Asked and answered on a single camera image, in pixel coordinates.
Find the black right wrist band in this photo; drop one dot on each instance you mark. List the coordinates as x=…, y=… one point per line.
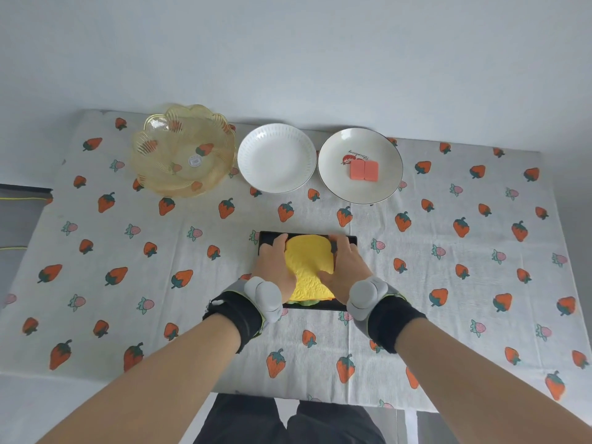
x=393, y=321

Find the person's right hand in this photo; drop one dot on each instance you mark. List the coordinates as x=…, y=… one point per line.
x=349, y=268

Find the green toy lettuce leaf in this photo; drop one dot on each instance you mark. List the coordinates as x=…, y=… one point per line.
x=305, y=301

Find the person's left thumb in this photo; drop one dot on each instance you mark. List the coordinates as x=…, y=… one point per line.
x=291, y=286

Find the person's right forearm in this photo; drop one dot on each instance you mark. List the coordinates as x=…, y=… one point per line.
x=481, y=393

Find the person's black trousers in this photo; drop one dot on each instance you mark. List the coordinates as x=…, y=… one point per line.
x=249, y=423

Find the grey wrist tracker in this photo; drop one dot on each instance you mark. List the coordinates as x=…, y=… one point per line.
x=365, y=295
x=266, y=295

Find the grey right wrist tracker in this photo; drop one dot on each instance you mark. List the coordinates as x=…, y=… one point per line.
x=365, y=295

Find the person's left forearm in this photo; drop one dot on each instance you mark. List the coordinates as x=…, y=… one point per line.
x=162, y=388

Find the white ribbed plate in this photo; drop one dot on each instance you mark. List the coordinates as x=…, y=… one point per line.
x=276, y=158

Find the white plate with strawberry print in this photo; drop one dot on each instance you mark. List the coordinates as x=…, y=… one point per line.
x=360, y=147

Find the black flat object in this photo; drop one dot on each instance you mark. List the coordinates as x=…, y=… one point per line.
x=23, y=190

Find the yellow transparent plastic fruit bowl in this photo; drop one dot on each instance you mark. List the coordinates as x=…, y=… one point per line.
x=181, y=152

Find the black wrist band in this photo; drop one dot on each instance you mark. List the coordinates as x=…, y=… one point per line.
x=393, y=321
x=238, y=316

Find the person's right thumb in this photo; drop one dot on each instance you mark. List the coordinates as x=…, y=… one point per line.
x=327, y=277

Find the pink toy ham slice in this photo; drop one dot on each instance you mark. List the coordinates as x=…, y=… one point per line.
x=357, y=170
x=371, y=171

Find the black left wrist band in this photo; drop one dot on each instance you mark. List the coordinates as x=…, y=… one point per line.
x=238, y=316

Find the person's left hand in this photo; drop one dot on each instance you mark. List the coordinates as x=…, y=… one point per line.
x=273, y=265

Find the black rectangular tray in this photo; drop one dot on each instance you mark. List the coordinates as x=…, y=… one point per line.
x=342, y=238

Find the grey left wrist tracker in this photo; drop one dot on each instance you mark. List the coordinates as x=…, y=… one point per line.
x=266, y=295

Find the strawberry print tablecloth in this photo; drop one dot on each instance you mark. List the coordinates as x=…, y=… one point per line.
x=444, y=282

